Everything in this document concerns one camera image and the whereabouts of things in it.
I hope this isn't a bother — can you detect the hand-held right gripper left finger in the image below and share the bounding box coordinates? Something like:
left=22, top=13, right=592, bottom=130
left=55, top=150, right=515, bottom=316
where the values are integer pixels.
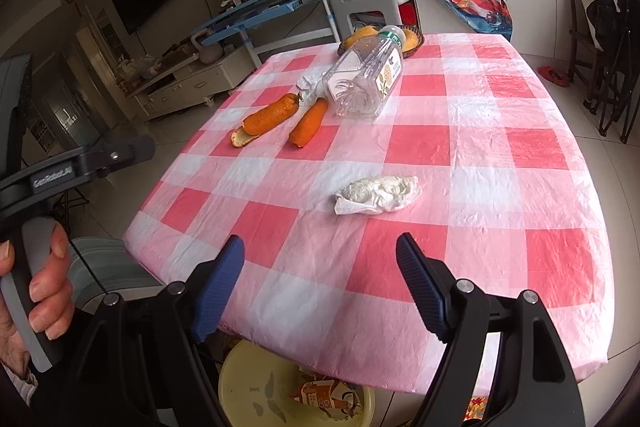
left=65, top=235, right=246, bottom=427

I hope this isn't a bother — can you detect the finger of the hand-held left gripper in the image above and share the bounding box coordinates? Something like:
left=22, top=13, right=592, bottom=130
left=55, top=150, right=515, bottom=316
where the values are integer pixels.
left=75, top=137, right=157, bottom=180

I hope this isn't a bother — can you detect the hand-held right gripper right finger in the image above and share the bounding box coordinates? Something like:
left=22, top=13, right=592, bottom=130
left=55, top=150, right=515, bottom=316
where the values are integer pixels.
left=396, top=233, right=586, bottom=427

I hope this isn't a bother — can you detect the yellow plastic basin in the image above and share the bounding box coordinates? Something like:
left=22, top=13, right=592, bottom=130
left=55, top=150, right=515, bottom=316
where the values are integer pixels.
left=218, top=339, right=376, bottom=427

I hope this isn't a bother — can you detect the white paper wad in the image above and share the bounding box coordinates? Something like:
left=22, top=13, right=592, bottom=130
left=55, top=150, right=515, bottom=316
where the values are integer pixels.
left=334, top=175, right=421, bottom=215

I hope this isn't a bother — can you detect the drink carton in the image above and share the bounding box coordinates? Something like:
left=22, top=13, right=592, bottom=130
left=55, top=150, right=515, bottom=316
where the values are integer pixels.
left=292, top=379, right=362, bottom=423

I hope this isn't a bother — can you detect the long orange carrot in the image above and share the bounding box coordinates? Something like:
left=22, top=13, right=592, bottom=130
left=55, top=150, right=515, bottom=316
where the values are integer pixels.
left=243, top=93, right=303, bottom=136

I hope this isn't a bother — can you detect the small white tissue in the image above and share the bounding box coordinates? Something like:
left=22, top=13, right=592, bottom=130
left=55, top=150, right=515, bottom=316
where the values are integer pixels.
left=297, top=74, right=331, bottom=100

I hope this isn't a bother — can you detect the clear plastic bottle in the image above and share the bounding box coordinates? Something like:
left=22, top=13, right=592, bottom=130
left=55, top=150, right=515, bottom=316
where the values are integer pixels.
left=322, top=26, right=406, bottom=120

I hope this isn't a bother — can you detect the person's left forearm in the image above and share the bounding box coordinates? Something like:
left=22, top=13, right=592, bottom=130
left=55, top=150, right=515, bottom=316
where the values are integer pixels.
left=0, top=362, right=40, bottom=408

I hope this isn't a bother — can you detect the person's left hand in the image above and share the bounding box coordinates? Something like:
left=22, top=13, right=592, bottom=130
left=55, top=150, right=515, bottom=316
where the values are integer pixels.
left=0, top=223, right=77, bottom=380

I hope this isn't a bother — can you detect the black tripod stand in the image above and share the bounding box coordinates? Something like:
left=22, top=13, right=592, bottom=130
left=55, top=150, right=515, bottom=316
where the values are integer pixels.
left=50, top=184, right=88, bottom=220

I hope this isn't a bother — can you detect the red white checked tablecloth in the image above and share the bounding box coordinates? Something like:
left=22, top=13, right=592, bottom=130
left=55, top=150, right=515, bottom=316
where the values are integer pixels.
left=122, top=32, right=616, bottom=398

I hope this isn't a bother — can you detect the cream television cabinet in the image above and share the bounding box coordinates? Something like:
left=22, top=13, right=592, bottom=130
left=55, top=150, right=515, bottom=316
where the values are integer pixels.
left=125, top=44, right=258, bottom=120

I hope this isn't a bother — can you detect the pale green sofa chair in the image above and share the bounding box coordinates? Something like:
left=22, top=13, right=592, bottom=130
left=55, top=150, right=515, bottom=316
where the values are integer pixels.
left=65, top=237, right=161, bottom=308

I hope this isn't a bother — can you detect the colourful patterned mat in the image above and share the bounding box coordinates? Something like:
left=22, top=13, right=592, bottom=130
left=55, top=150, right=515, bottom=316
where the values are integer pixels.
left=462, top=397, right=489, bottom=423

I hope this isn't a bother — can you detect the white kettlebell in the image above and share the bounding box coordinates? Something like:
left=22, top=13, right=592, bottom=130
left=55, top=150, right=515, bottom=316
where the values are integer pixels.
left=191, top=32, right=224, bottom=65

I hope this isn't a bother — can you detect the blue study desk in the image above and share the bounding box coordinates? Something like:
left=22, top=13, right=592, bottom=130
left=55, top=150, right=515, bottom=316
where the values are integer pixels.
left=192, top=0, right=341, bottom=68

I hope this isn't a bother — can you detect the bowl of oranges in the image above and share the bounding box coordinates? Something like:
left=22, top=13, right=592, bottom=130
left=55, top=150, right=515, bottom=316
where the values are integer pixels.
left=340, top=25, right=425, bottom=58

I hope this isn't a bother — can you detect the red slipper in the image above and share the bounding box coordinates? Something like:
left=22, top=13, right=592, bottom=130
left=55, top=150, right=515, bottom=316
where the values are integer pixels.
left=539, top=66, right=571, bottom=88

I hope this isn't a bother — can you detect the white plastic stool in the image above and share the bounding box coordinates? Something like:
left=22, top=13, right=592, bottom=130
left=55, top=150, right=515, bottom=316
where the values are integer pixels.
left=327, top=0, right=401, bottom=42

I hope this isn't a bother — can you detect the black folding chair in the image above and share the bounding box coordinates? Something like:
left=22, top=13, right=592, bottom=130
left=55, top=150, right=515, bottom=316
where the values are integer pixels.
left=587, top=0, right=640, bottom=142

